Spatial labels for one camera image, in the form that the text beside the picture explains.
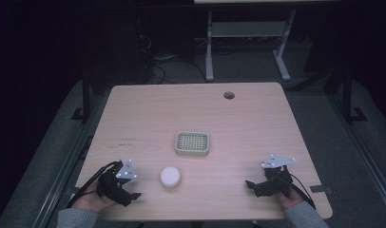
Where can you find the round white soap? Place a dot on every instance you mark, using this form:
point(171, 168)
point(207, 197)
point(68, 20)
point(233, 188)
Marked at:
point(170, 177)

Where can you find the pale green soap dish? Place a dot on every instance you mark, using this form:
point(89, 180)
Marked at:
point(192, 144)

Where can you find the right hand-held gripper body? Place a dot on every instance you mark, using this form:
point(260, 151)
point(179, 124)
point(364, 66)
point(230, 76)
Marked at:
point(276, 180)

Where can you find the person's left hand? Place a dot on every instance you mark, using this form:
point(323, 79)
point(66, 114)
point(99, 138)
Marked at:
point(92, 200)

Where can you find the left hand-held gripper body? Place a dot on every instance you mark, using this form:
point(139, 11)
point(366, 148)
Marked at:
point(110, 183)

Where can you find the white metal desk frame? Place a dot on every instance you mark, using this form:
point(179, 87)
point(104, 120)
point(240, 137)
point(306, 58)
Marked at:
point(248, 29)

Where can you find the dark tape strip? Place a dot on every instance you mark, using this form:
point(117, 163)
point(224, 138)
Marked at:
point(321, 189)

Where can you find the person's right hand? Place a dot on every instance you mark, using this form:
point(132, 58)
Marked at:
point(289, 199)

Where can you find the black metal stand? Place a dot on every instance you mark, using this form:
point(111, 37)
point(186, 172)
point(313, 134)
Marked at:
point(348, 95)
point(86, 95)

